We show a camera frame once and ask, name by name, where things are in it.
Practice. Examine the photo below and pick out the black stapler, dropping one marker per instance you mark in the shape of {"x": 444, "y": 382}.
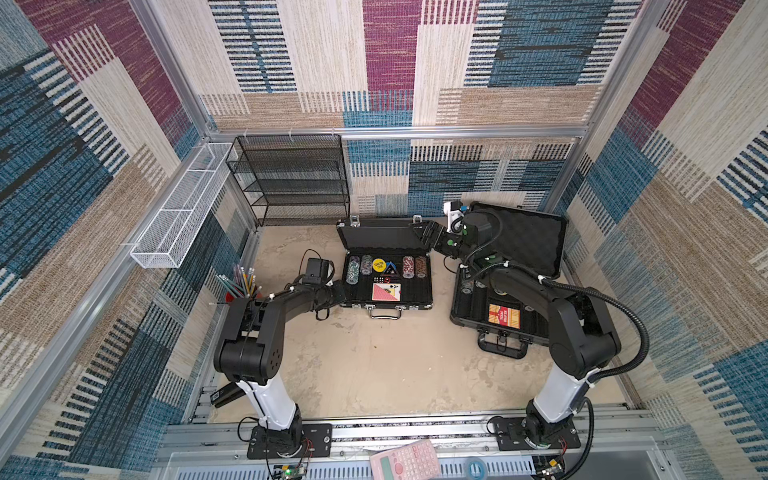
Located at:
{"x": 226, "y": 395}

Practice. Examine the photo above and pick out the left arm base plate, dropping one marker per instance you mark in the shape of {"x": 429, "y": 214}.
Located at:
{"x": 311, "y": 440}

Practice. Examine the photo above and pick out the blue tape roll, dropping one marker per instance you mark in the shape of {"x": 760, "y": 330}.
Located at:
{"x": 475, "y": 469}

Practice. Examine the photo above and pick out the small triangular button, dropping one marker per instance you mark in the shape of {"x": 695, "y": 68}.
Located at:
{"x": 391, "y": 269}

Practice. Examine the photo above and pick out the white wire mesh basket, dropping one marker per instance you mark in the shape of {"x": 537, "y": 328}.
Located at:
{"x": 166, "y": 241}

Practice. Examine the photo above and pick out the grey poker set case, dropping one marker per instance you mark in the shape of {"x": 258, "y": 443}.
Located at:
{"x": 504, "y": 251}

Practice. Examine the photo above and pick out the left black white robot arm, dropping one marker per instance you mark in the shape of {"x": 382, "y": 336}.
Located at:
{"x": 249, "y": 352}

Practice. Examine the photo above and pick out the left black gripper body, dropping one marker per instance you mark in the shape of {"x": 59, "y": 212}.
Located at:
{"x": 335, "y": 295}

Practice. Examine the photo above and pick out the bundle of coloured pencils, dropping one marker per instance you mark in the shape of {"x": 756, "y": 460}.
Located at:
{"x": 237, "y": 280}

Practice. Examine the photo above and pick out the pink calculator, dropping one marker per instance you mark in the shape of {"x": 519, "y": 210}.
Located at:
{"x": 415, "y": 461}

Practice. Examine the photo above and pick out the pink playing card box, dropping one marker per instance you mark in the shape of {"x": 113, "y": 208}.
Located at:
{"x": 386, "y": 292}

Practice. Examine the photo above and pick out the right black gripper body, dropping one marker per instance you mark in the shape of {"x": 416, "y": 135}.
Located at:
{"x": 437, "y": 238}

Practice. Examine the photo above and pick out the black poker set case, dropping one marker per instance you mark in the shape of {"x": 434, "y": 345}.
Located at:
{"x": 394, "y": 240}

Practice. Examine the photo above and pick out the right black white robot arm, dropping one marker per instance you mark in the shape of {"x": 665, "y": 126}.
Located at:
{"x": 591, "y": 336}

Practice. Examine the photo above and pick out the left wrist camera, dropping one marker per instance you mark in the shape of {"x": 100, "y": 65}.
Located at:
{"x": 318, "y": 272}

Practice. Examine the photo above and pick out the yellow round dealer button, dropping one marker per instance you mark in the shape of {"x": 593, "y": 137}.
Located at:
{"x": 379, "y": 265}

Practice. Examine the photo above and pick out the red playing card box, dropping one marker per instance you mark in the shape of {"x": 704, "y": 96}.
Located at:
{"x": 504, "y": 316}

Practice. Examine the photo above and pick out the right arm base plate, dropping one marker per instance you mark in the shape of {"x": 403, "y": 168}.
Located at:
{"x": 529, "y": 433}

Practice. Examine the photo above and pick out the black mesh shelf rack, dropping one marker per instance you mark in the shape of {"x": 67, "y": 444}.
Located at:
{"x": 292, "y": 179}

